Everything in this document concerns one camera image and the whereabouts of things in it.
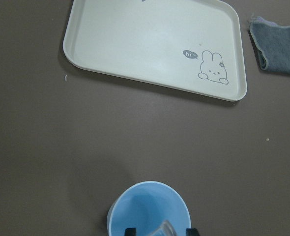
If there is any light blue plastic cup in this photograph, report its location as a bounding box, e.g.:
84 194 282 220
107 181 191 236

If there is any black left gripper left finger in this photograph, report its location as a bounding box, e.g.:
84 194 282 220
124 228 137 236

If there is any grey folded cloth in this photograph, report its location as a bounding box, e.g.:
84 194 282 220
249 16 290 75

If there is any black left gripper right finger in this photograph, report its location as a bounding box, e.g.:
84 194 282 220
186 228 200 236

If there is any cream rabbit tray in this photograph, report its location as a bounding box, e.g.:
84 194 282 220
63 0 247 101

